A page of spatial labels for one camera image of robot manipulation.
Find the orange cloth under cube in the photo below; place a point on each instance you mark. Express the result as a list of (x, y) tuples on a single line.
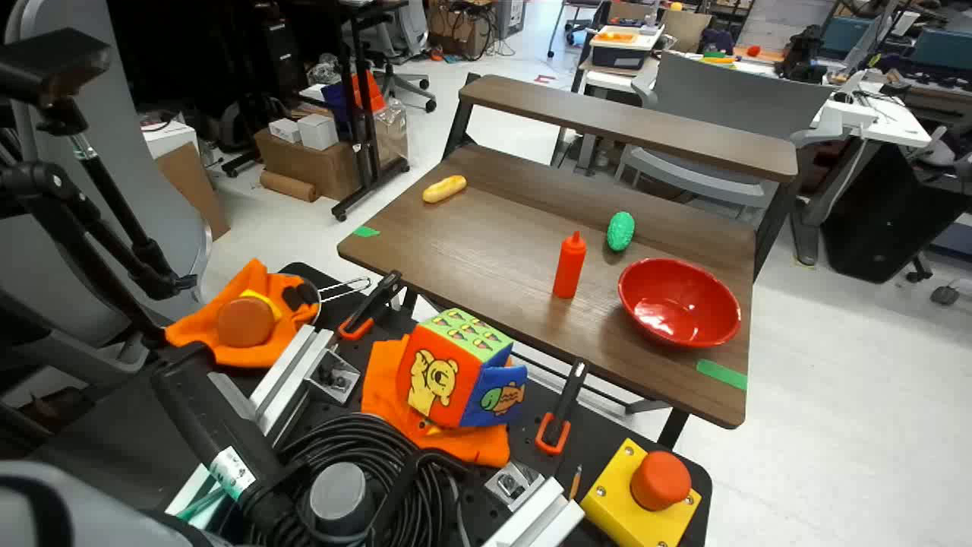
[(389, 389)]

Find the box with orange top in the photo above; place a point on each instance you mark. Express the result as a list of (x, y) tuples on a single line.
[(624, 46)]

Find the green oval toy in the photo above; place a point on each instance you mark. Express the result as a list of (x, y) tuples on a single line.
[(622, 233)]

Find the grey round disc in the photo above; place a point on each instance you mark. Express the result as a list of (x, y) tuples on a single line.
[(337, 497)]

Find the aluminium extrusion rail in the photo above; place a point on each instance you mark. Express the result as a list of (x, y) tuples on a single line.
[(542, 517), (294, 375)]

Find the yellow box red button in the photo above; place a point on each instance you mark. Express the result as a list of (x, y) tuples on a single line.
[(633, 502)]

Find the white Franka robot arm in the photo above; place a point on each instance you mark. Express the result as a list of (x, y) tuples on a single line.
[(61, 506)]

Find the tall cardboard box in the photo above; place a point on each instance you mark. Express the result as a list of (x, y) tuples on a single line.
[(192, 183)]

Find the yellow toy bread roll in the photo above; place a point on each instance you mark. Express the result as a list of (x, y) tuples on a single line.
[(444, 189)]

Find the black base platform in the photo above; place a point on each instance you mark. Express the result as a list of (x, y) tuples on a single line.
[(598, 435)]

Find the red plastic bowl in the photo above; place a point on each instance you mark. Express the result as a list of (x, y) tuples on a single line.
[(675, 306)]

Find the grey office chair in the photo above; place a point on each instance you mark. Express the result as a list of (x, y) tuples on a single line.
[(730, 101)]

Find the colourful plush cube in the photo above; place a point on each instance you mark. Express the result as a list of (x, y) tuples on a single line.
[(456, 375)]

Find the orange cloth with toy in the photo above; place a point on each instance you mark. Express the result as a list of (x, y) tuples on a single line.
[(199, 328)]

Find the orange-red squeeze bottle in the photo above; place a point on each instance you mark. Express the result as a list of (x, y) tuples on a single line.
[(570, 268)]

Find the open cardboard box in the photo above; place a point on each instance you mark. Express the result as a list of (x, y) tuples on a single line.
[(323, 168)]

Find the black metal floor stand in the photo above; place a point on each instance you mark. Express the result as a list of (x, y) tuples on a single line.
[(359, 110)]

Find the white desk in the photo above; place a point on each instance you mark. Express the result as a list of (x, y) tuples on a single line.
[(883, 121)]

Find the round orange plush toy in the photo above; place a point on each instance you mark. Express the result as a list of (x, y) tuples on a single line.
[(247, 324)]

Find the dark wooden two-tier table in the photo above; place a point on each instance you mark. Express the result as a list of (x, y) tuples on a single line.
[(486, 254)]

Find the long green tape strip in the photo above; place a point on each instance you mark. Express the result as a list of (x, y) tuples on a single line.
[(721, 375)]

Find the small green tape piece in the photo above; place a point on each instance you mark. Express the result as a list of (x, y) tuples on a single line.
[(365, 233)]

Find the small printed marker tag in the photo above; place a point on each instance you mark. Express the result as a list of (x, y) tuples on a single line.
[(336, 376), (515, 484)]

